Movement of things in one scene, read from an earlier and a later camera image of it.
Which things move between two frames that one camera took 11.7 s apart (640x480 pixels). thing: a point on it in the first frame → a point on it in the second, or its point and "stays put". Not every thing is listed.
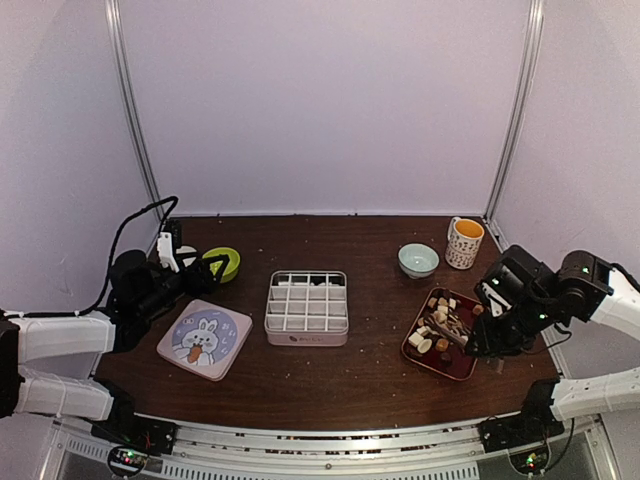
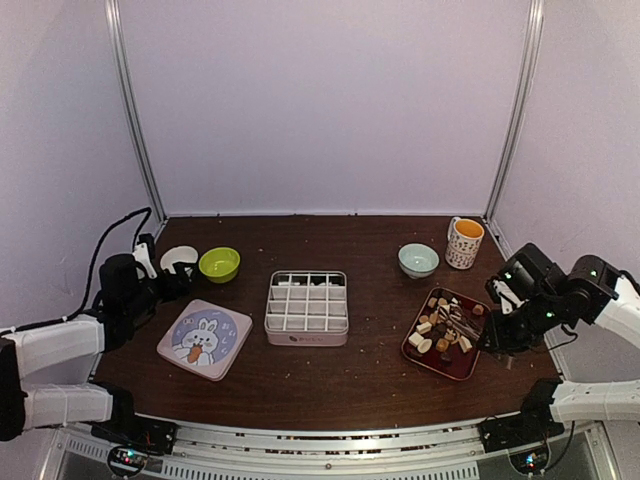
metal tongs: [452, 329] → [456, 318]
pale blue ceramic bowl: [418, 260] stays put
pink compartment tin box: [307, 308] stays put
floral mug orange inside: [465, 237] stays put
